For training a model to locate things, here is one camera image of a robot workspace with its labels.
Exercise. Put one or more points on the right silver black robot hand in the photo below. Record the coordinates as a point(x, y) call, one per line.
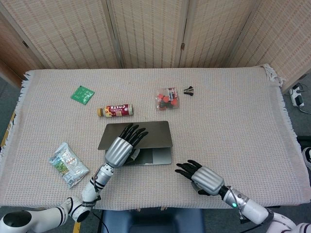
point(207, 180)

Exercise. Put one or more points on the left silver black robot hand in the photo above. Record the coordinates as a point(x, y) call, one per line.
point(120, 150)

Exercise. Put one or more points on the silver laptop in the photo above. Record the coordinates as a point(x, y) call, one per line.
point(158, 136)

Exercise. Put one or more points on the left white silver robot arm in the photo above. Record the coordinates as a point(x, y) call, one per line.
point(93, 188)

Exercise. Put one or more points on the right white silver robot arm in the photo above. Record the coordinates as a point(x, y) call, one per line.
point(252, 211)

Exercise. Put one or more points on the metal screen hinge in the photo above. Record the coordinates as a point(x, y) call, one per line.
point(25, 44)
point(182, 46)

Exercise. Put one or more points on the woven folding screen panel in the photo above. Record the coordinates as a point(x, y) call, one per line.
point(148, 31)
point(68, 31)
point(213, 31)
point(279, 38)

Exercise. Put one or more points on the red Costa coffee bottle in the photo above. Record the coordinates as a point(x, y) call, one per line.
point(116, 111)

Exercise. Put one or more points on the beige woven tablecloth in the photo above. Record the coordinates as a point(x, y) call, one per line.
point(218, 131)

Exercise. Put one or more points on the silver snack bag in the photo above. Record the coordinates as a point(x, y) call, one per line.
point(68, 165)

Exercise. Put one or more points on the green flat packet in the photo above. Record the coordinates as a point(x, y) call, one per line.
point(82, 94)

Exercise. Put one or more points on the clear bag of red pieces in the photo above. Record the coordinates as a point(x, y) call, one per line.
point(167, 98)

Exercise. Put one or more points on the small black clips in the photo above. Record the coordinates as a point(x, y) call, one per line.
point(188, 91)

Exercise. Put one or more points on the white black shoe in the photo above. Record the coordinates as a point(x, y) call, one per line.
point(307, 157)

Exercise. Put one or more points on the white power strip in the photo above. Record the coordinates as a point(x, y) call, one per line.
point(297, 95)

